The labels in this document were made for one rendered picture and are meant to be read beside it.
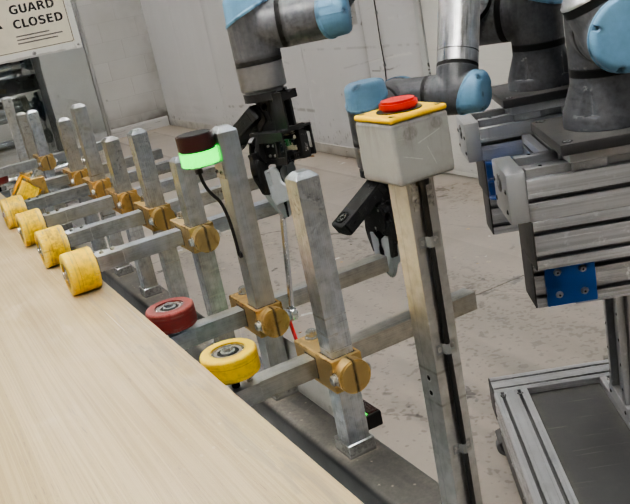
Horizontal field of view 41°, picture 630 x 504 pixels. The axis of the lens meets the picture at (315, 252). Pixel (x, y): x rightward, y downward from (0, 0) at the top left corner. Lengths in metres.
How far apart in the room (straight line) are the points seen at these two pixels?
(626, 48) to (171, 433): 0.83
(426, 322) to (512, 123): 1.07
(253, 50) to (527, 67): 0.80
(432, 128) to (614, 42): 0.51
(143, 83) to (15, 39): 6.83
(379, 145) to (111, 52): 9.66
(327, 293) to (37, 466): 0.43
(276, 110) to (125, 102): 9.20
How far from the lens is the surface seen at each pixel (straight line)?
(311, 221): 1.11
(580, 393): 2.33
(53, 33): 3.82
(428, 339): 0.92
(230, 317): 1.42
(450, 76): 1.50
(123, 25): 10.52
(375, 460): 1.23
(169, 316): 1.35
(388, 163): 0.84
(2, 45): 3.78
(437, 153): 0.86
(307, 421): 1.36
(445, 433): 0.98
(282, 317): 1.38
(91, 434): 1.06
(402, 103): 0.85
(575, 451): 2.10
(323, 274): 1.13
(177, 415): 1.04
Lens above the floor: 1.36
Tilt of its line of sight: 18 degrees down
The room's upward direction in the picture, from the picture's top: 11 degrees counter-clockwise
